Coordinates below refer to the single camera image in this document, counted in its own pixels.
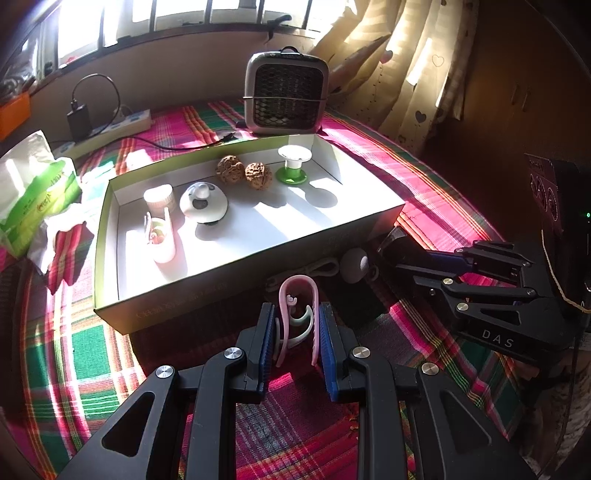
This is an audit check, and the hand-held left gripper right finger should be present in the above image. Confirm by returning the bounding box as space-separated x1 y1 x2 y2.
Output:
318 302 536 480

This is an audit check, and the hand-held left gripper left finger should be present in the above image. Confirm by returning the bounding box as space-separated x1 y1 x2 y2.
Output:
58 302 278 480

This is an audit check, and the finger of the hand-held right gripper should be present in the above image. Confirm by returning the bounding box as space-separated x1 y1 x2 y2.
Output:
406 240 533 280
392 263 540 315

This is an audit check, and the pink and mint clip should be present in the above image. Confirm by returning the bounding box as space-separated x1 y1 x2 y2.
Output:
276 274 321 367

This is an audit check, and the white shallow cardboard box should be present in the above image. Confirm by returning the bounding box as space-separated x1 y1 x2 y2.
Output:
93 134 406 335

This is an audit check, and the pink clip with red bead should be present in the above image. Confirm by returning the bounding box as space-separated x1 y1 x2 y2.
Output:
144 206 177 265

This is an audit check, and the white round ceramic figure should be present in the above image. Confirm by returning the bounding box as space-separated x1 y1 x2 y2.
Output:
179 181 230 227

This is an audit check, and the green spool with white top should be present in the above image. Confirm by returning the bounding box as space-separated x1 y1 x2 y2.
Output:
276 145 311 186

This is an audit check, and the brown walnut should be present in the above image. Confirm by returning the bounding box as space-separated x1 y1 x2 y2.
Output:
244 161 273 190
215 155 245 185

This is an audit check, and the black rectangular object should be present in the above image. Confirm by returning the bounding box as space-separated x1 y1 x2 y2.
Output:
330 277 389 328

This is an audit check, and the small white ball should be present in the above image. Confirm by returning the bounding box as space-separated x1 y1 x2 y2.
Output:
340 248 371 284

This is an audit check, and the plaid pink green cloth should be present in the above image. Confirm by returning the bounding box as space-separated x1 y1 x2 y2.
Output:
0 99 527 480

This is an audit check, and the black speaker box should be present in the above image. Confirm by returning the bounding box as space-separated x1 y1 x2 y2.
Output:
524 153 591 315

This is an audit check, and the white plastic jar lid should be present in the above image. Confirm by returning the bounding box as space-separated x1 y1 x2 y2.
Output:
143 185 176 215

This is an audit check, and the cream heart-print curtain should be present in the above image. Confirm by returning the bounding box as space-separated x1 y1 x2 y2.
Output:
309 0 481 153

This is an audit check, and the small grey fan heater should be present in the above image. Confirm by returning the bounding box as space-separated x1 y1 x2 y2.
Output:
243 47 331 136

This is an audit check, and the crumpled white tissue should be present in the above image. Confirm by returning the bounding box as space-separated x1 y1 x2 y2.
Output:
28 203 100 289

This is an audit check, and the light blue packet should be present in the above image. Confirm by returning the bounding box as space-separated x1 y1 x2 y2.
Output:
81 159 121 199

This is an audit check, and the white power strip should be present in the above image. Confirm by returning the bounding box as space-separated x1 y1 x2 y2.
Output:
55 109 154 158

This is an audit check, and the green tissue pack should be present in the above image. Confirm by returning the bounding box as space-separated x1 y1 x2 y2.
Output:
0 130 83 257

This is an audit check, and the black window latch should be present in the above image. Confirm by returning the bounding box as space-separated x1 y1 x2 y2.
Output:
265 14 293 40

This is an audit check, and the black charger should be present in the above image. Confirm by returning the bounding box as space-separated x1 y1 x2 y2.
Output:
67 104 90 141

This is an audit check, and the window grille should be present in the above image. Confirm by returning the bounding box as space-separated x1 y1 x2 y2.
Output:
28 0 352 51

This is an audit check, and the orange container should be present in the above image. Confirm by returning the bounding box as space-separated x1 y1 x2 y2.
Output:
0 92 32 141

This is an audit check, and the beige braided cord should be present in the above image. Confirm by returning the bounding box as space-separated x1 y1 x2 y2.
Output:
541 226 591 315

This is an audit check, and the black heater cable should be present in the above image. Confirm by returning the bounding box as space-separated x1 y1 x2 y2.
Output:
124 130 238 151

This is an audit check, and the black charger cable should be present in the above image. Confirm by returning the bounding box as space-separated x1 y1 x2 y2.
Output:
71 74 123 134

